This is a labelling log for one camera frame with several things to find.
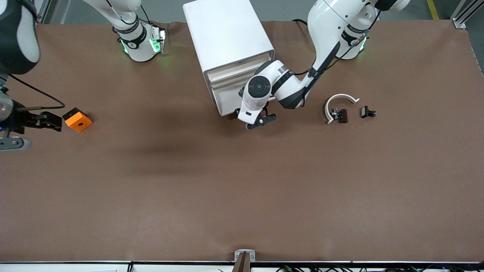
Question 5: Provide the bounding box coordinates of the orange black button box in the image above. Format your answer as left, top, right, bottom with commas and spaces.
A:
62, 108, 93, 132

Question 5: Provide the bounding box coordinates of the white C-shaped plastic clamp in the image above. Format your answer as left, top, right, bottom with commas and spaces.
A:
325, 94, 360, 125

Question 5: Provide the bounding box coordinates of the brown table mat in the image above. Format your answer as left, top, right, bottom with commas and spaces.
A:
0, 20, 484, 264

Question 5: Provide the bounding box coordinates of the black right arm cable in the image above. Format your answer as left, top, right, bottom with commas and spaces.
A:
8, 74, 65, 110

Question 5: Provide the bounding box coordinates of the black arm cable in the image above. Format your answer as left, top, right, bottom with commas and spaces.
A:
8, 74, 65, 110
293, 30, 373, 76

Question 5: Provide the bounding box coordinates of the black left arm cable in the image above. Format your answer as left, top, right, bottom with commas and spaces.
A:
293, 30, 373, 76

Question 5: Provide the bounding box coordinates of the aluminium frame post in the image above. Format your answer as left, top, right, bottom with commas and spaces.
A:
450, 0, 471, 29
36, 0, 51, 25

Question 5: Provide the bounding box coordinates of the white table edge rail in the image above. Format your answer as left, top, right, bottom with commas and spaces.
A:
0, 261, 484, 272

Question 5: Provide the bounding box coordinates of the grey metal table bracket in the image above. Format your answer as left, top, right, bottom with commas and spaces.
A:
234, 249, 256, 272

